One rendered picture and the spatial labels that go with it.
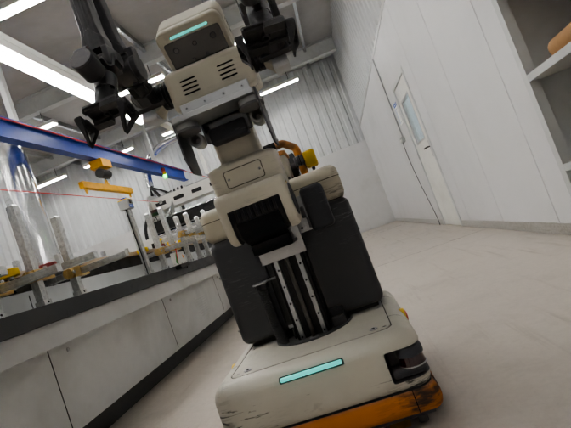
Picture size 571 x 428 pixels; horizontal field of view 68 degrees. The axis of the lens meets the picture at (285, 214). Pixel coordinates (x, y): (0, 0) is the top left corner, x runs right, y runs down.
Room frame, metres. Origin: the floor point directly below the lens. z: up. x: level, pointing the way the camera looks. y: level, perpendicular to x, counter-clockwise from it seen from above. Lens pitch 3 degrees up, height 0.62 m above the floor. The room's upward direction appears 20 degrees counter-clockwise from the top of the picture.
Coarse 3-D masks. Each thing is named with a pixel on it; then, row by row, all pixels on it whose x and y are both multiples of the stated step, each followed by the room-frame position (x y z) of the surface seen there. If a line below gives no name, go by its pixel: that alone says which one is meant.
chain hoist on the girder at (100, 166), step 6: (90, 162) 7.75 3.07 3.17; (96, 162) 7.74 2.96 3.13; (102, 162) 7.74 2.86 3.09; (108, 162) 7.96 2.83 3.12; (90, 168) 7.76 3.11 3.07; (96, 168) 7.78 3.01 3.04; (102, 168) 7.90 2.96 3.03; (108, 168) 8.03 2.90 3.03; (96, 174) 7.77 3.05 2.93; (102, 174) 7.76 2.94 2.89; (108, 174) 7.91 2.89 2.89
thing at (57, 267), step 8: (56, 264) 1.54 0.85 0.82; (40, 272) 1.54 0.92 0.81; (48, 272) 1.54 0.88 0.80; (56, 272) 1.54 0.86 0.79; (16, 280) 1.56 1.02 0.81; (24, 280) 1.55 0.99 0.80; (32, 280) 1.55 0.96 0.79; (0, 288) 1.57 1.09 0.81; (8, 288) 1.56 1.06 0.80; (16, 288) 1.59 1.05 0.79
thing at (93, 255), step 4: (88, 252) 1.79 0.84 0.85; (92, 252) 1.78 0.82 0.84; (96, 252) 1.81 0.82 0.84; (80, 256) 1.79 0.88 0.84; (84, 256) 1.79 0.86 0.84; (88, 256) 1.79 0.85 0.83; (92, 256) 1.79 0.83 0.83; (96, 256) 1.80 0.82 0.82; (72, 260) 1.80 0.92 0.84; (76, 260) 1.79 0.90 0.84; (80, 260) 1.79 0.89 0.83; (84, 260) 1.79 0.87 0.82; (88, 260) 1.79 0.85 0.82; (64, 264) 1.80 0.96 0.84; (68, 264) 1.80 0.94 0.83; (72, 264) 1.80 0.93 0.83; (76, 264) 1.80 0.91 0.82; (64, 268) 1.80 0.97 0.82; (68, 268) 1.83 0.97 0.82
